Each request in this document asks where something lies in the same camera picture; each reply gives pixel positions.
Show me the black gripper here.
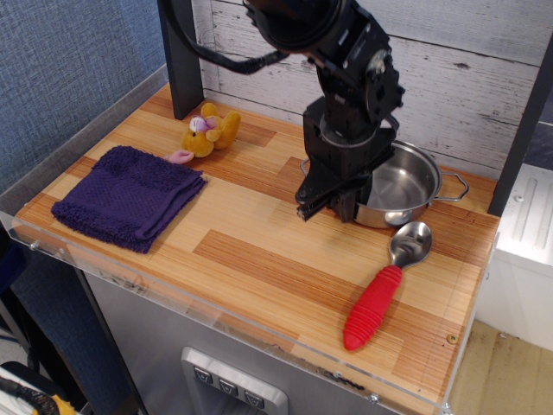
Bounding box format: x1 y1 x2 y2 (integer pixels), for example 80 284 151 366
296 98 398 223

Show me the stainless steel two-handled pan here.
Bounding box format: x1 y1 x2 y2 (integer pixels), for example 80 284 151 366
297 141 469 228

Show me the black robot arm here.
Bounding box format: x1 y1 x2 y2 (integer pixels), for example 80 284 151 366
245 1 404 222

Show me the folded purple cloth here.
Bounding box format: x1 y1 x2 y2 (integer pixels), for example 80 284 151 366
51 146 207 254

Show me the yellow plush toy animal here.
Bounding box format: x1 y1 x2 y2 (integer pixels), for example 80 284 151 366
164 103 242 164

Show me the white appliance at right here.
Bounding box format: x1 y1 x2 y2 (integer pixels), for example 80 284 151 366
475 164 552 350

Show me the clear acrylic front guard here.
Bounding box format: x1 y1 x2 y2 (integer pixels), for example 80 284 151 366
1 206 456 414

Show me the silver dispenser button panel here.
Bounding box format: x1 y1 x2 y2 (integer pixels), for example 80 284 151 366
181 347 289 414

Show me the stainless steel cabinet front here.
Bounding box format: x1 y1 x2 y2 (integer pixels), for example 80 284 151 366
81 270 416 415

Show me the yellow object bottom left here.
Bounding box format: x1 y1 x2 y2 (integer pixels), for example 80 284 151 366
51 395 80 415

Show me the red-handled metal spoon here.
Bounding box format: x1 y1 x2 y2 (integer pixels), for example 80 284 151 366
342 221 433 351

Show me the dark right vertical post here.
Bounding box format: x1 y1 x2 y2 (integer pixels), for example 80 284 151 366
487 39 552 216

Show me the dark vertical post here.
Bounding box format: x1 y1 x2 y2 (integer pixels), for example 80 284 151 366
487 39 552 216
157 0 204 120

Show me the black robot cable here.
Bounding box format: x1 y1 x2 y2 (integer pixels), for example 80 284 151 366
162 0 289 75

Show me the dark left vertical post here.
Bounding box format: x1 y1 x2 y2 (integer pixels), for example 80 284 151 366
157 0 204 120

